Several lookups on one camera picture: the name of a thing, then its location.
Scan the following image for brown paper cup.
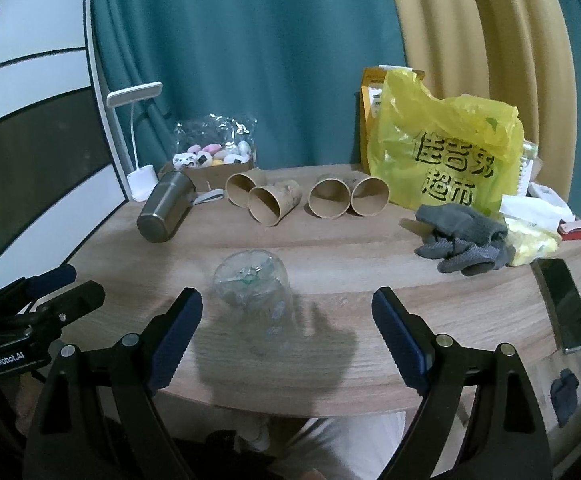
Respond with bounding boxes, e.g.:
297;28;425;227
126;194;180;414
307;174;352;219
225;170;269;208
248;180;303;226
351;175;390;217

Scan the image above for white strap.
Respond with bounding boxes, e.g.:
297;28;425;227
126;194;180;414
192;189;227;207

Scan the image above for orange paper packet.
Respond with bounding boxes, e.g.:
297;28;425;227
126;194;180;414
360;65;426;173

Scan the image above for stainless steel cup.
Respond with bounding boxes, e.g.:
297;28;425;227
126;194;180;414
136;170;196;244

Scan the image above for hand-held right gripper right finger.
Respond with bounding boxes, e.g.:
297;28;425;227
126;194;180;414
372;287;554;480

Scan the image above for white desk lamp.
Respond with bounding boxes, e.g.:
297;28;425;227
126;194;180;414
106;81;164;203

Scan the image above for white tissue pack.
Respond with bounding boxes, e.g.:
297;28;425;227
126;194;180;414
499;182;576;231

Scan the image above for yellow curtain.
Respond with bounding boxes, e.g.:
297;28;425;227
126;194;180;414
383;0;581;171

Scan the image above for black smartphone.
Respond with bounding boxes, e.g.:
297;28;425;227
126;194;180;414
531;258;581;356

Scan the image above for cardboard box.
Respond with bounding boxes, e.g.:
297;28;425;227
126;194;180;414
157;159;256;195

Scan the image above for dark grey sock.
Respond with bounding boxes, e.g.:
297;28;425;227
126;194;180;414
549;369;581;424

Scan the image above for clear bag of plush toys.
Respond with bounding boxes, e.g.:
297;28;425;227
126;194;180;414
172;116;258;168

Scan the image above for clear plastic cup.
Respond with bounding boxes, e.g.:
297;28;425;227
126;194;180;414
213;250;295;359

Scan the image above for grey work gloves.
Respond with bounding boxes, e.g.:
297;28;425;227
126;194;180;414
415;204;516;277

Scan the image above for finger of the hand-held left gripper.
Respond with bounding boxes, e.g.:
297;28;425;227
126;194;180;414
0;265;78;313
30;280;106;333

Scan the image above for person's white pants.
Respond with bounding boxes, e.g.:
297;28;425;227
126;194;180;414
235;409;407;480

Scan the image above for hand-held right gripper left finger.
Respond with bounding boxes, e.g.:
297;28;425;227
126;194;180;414
23;287;204;480

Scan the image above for yellow plastic bag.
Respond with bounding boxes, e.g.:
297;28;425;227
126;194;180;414
368;69;525;219

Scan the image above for teal curtain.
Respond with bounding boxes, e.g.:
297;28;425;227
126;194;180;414
90;0;411;200

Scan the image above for clear plastic bottle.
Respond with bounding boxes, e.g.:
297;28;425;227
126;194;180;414
518;139;542;197

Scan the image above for yellow crumpled wrapper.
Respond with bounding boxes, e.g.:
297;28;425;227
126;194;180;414
501;217;562;267

